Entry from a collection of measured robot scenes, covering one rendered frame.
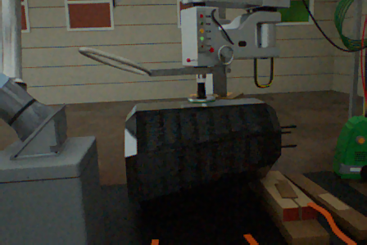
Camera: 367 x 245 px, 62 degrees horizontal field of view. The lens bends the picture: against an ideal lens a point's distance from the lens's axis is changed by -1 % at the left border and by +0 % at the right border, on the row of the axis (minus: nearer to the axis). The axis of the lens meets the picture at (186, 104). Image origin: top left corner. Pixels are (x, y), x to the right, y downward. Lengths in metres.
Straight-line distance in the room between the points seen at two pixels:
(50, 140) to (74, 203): 0.27
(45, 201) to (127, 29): 7.30
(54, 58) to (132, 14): 2.33
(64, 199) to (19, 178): 0.19
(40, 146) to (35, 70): 7.55
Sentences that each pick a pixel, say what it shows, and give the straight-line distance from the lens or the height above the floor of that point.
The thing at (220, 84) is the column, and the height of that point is 0.91.
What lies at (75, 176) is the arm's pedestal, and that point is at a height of 0.79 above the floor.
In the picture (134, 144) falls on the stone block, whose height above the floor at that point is 0.65.
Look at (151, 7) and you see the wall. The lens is 8.45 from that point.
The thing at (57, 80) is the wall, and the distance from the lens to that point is 8.75.
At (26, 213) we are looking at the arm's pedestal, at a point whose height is 0.66.
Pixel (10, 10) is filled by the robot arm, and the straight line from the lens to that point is 1.74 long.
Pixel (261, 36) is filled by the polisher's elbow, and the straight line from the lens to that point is 2.68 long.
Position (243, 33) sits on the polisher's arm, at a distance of 2.48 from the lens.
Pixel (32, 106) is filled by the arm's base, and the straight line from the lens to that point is 1.43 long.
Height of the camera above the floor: 1.26
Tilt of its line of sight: 10 degrees down
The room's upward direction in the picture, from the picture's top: 2 degrees counter-clockwise
